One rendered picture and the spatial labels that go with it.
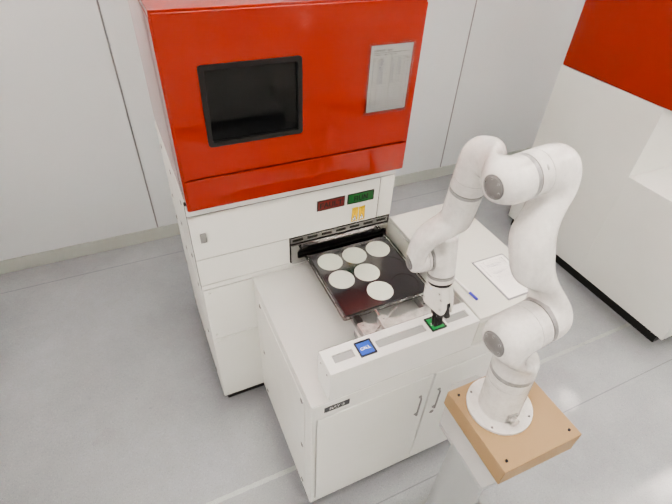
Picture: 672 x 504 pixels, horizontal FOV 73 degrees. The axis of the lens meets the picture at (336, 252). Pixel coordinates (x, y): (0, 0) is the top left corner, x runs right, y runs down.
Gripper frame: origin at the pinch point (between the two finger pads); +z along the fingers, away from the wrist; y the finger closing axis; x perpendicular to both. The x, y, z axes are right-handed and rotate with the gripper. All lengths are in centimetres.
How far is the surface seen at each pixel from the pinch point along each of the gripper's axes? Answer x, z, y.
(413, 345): -11.3, 3.6, 3.6
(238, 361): -57, 53, -71
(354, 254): -5.8, -1.7, -48.6
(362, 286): -11.2, 2.0, -31.4
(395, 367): -16.6, 12.2, 1.8
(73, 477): -136, 86, -70
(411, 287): 5.8, 3.6, -24.1
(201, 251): -63, -15, -56
